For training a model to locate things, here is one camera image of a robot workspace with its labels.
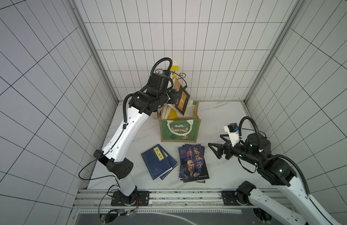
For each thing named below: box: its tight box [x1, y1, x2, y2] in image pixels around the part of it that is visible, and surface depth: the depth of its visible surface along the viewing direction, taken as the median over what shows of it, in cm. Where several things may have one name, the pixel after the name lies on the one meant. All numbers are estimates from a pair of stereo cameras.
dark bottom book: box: [167, 85, 191, 117], surface depth 79 cm
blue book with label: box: [140, 143, 173, 181], surface depth 85 cm
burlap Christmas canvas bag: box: [158, 95, 202, 143], surface depth 89 cm
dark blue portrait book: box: [178, 143, 210, 183], surface depth 81 cm
